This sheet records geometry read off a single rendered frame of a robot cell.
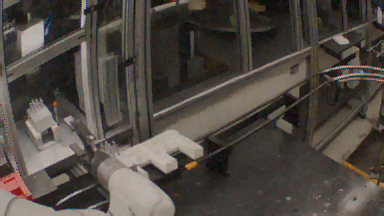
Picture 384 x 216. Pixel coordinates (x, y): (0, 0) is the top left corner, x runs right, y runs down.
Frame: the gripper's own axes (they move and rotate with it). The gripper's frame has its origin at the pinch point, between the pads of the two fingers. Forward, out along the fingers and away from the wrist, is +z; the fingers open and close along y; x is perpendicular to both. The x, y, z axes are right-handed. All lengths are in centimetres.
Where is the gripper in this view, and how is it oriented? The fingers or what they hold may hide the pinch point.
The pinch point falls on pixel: (73, 135)
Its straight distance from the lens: 133.7
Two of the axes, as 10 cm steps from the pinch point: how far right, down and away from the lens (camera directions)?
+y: -0.3, -8.6, -5.0
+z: -6.5, -3.6, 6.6
